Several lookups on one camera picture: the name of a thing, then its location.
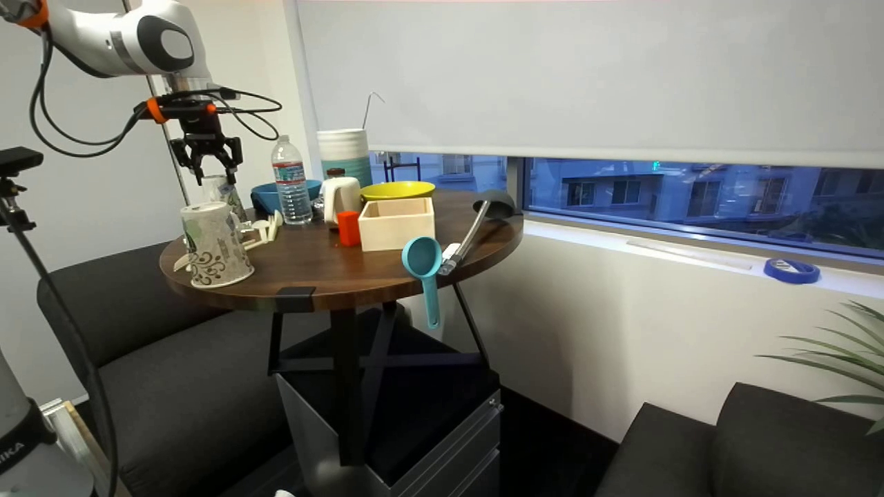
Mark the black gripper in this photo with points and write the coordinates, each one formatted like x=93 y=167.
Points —
x=201 y=126

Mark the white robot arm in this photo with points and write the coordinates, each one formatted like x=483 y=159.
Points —
x=121 y=42

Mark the blue plastic bowl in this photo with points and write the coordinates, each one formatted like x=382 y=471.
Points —
x=263 y=198

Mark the clear plastic water bottle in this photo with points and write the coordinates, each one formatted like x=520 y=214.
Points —
x=293 y=188

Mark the white dish brush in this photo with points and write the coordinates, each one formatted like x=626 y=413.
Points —
x=263 y=227

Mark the white plastic spoon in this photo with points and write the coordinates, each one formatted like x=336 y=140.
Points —
x=180 y=263

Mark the white and teal canister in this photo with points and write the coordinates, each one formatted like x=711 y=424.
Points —
x=343 y=154

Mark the white pitcher mug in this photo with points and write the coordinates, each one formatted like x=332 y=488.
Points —
x=342 y=198

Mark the round dark wooden table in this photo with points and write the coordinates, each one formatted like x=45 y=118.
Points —
x=314 y=267

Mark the bent metal straw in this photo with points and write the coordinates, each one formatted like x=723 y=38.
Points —
x=369 y=107

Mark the yellow plate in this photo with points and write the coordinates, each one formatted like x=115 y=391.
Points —
x=400 y=191

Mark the light wooden box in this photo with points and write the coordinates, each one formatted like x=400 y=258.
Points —
x=396 y=229

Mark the dark grey couch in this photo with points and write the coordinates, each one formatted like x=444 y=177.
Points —
x=765 y=450
x=168 y=396

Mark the black headed white utensil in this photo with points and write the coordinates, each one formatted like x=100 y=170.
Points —
x=472 y=236

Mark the grey black stand base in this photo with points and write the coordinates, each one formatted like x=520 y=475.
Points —
x=23 y=442

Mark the black metal cabinet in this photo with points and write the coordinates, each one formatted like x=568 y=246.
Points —
x=432 y=424

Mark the white roller blind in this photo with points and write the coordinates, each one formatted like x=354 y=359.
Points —
x=597 y=72

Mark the glass window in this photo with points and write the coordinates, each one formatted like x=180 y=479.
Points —
x=693 y=198

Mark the blue tape roll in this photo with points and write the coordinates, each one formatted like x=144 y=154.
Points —
x=791 y=269

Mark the green potted plant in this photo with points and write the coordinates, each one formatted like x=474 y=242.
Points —
x=846 y=359

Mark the black camera on stand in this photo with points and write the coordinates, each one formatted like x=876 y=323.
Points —
x=14 y=184

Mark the light wooden frame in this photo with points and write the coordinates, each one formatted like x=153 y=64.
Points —
x=88 y=450

